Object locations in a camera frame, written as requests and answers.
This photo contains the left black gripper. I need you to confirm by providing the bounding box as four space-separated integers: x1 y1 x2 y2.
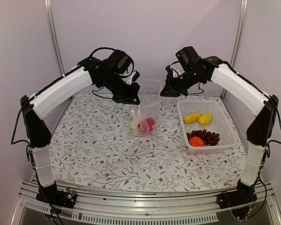
100 72 141 105

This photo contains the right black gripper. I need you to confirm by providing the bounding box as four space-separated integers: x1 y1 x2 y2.
161 68 205 97

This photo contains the white cauliflower toy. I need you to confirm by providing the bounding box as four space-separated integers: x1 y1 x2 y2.
130 115 140 135

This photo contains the clear zip top bag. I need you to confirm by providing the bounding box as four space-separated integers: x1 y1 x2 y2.
128 79 162 137

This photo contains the yellow corn toy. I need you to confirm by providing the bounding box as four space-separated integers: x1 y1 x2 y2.
198 112 213 126
183 113 201 124

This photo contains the red pepper toy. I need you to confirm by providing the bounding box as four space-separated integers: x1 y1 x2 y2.
138 117 155 133

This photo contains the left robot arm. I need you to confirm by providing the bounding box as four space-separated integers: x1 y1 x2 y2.
21 55 140 203

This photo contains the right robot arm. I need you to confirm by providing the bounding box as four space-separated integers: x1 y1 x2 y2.
160 56 278 187

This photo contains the orange pumpkin toy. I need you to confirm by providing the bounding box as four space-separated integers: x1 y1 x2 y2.
189 136 205 147

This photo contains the white plastic basket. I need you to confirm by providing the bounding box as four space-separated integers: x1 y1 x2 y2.
177 99 237 155

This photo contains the dark red grape bunch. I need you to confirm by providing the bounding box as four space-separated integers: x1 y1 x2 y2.
186 129 220 147

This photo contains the floral table mat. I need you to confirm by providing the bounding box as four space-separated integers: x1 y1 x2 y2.
50 94 246 192

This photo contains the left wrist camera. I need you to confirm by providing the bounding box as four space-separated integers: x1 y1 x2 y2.
107 50 140 85

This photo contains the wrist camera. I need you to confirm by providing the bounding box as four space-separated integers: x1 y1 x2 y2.
175 46 201 71
107 50 140 85

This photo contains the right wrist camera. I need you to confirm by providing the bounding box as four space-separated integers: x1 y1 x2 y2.
175 46 201 71

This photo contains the right aluminium post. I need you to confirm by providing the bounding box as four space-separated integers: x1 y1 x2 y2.
220 0 248 99

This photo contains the aluminium post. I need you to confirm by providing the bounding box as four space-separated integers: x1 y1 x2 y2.
220 0 248 99
44 0 65 75

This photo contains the left aluminium post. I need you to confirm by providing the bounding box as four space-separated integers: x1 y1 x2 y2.
44 0 65 75

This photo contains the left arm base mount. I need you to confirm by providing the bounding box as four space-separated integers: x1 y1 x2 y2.
36 184 77 209

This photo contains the aluminium front rail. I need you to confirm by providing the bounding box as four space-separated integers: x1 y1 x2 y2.
10 180 281 225

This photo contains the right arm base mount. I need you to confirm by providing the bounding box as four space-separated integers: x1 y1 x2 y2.
216 181 257 220

